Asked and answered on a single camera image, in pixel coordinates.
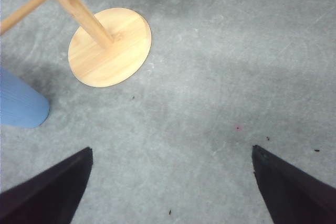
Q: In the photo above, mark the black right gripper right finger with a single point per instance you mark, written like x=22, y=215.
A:
x=291, y=195

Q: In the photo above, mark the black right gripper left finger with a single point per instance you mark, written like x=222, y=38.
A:
x=50, y=196

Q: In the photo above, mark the blue ribbed cup front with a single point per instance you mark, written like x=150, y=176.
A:
x=21, y=103

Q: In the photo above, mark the wooden mug tree stand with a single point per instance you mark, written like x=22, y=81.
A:
x=107, y=49

